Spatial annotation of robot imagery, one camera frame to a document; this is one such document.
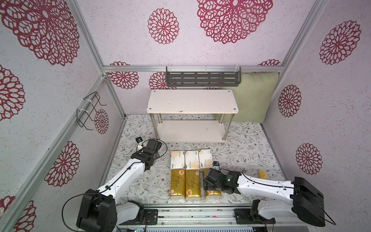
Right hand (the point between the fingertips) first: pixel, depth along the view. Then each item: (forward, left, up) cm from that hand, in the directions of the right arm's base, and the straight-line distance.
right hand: (207, 183), depth 82 cm
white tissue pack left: (+14, +17, +2) cm, 22 cm away
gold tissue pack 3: (-7, -1, +4) cm, 8 cm away
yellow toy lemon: (+7, -34, -2) cm, 35 cm away
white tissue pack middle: (+14, +9, +2) cm, 16 cm away
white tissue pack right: (+15, 0, +2) cm, 15 cm away
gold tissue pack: (-2, +16, +4) cm, 17 cm away
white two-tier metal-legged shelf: (+57, +8, -3) cm, 58 cm away
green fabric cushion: (+53, -33, +21) cm, 66 cm away
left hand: (+13, +36, +8) cm, 39 cm away
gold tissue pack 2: (-3, +8, +5) cm, 10 cm away
